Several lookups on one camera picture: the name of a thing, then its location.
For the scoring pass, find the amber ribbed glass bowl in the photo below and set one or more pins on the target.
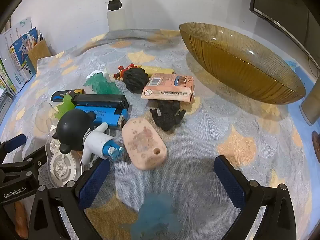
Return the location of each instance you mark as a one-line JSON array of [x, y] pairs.
[[237, 62]]

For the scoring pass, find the light green translucent toy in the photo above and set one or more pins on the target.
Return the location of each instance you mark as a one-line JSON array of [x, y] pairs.
[[65, 108]]

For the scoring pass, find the black white penguin toy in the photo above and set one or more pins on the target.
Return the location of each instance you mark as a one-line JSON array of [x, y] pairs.
[[72, 127]]

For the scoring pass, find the black lighter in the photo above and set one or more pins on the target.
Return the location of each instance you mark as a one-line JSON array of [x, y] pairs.
[[100, 100]]

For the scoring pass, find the black gorilla figurine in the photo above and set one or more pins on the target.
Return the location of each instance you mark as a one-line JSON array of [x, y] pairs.
[[167, 116]]

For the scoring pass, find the cardboard pencil box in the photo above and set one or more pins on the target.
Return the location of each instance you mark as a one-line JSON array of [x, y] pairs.
[[40, 53]]

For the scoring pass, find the black pipe clamp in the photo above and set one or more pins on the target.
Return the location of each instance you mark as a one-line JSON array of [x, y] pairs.
[[114, 5]]

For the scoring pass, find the bundle of pencils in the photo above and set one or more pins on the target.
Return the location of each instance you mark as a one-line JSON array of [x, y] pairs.
[[33, 40]]

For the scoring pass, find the cardboard tube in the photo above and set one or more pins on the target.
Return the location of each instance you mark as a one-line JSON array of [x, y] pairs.
[[310, 107]]

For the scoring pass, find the white gear toy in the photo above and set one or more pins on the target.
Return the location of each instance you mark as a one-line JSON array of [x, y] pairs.
[[61, 166]]

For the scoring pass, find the white wall pipe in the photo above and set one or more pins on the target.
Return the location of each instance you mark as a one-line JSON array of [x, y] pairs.
[[116, 17]]

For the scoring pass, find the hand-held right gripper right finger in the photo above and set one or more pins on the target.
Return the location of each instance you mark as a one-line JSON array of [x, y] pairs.
[[230, 183]]

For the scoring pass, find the blue lighter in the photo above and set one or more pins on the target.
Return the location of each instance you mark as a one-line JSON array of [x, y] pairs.
[[105, 115]]

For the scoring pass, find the pink card box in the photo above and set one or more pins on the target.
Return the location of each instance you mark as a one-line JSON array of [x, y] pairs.
[[167, 90]]

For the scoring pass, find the blue black usb stick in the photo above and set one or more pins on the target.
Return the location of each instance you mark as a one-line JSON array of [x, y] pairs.
[[62, 95]]

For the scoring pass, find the leaf print tablecloth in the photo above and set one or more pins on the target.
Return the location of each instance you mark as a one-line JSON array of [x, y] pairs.
[[200, 130]]

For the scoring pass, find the brown round coaster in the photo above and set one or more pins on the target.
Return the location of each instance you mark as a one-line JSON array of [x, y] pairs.
[[316, 146]]

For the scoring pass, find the black spiky ball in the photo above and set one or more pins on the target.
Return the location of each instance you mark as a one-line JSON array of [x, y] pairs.
[[135, 78]]

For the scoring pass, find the light blue translucent figurine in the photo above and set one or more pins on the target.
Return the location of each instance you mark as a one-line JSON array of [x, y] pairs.
[[155, 215]]

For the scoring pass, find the teal translucent toy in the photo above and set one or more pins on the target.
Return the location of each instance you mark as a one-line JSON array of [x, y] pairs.
[[100, 85]]

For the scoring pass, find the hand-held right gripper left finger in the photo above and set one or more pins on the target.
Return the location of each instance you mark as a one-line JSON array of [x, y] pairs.
[[93, 183]]

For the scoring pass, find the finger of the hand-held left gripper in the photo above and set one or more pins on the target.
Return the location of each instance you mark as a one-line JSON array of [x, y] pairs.
[[15, 141], [35, 159]]

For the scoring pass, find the person's left hand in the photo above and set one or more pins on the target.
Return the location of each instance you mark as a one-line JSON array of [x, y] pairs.
[[20, 216]]

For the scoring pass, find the yellow tube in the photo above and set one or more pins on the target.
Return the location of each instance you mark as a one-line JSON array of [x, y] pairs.
[[160, 69]]

